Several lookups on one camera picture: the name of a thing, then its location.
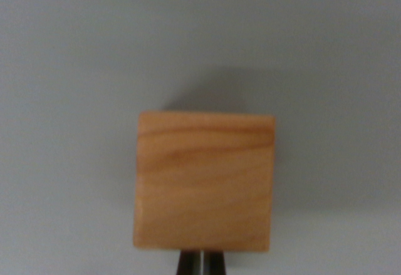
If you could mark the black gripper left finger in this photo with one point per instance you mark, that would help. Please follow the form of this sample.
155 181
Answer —
188 264

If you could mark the grey plastic bin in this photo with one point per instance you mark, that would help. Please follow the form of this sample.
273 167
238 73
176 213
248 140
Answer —
62 99

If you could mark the wooden cube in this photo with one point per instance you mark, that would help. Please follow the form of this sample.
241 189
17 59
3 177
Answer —
203 181

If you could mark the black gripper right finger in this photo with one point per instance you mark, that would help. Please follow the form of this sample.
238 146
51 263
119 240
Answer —
216 264

